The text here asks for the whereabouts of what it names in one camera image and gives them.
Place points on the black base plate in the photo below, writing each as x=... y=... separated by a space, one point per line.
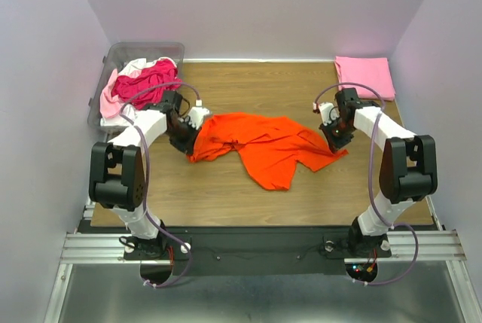
x=229 y=251

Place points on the light pink shirt in bin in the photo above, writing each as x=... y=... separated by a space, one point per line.
x=109 y=105

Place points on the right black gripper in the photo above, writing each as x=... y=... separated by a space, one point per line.
x=334 y=144

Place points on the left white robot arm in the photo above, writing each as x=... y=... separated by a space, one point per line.
x=119 y=169

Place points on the white shirt in bin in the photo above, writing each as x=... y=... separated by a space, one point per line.
x=127 y=109

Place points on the orange t shirt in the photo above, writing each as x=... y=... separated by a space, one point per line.
x=269 y=147

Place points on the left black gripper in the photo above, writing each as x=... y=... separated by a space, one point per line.
x=187 y=146

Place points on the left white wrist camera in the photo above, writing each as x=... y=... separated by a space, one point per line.
x=197 y=115

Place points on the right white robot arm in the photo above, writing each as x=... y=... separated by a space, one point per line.
x=408 y=169

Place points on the clear plastic bin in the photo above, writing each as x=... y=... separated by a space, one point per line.
x=117 y=57

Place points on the folded pink t shirt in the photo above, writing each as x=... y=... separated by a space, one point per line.
x=371 y=72

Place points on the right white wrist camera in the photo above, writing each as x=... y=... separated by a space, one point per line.
x=327 y=111

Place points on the magenta t shirt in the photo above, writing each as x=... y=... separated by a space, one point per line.
x=144 y=82

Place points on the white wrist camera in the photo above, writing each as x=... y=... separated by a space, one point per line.
x=327 y=111
x=197 y=115

